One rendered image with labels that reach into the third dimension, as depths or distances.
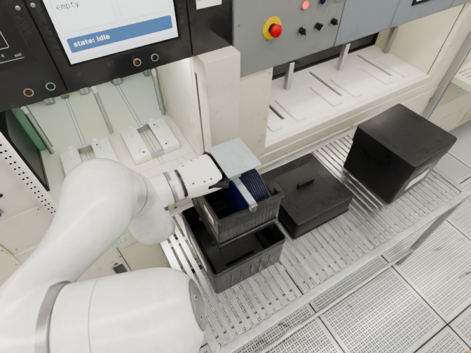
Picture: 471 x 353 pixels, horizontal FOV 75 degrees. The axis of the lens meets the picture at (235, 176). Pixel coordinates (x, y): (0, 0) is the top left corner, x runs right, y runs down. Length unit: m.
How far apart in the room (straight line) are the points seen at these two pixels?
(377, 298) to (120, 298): 1.90
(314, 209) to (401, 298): 1.10
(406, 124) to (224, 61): 0.85
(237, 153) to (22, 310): 0.61
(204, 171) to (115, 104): 1.07
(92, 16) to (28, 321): 0.66
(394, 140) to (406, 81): 0.73
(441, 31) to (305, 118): 0.90
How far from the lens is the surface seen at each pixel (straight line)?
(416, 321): 2.19
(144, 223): 0.66
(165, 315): 0.33
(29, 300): 0.38
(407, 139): 1.43
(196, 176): 0.78
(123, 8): 0.86
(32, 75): 0.89
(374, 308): 2.11
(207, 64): 0.95
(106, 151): 1.47
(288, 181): 1.31
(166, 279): 0.35
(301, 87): 1.82
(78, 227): 0.37
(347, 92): 1.85
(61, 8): 0.84
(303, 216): 1.22
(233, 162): 0.81
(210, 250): 1.23
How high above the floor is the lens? 1.87
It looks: 50 degrees down
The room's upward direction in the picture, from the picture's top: straight up
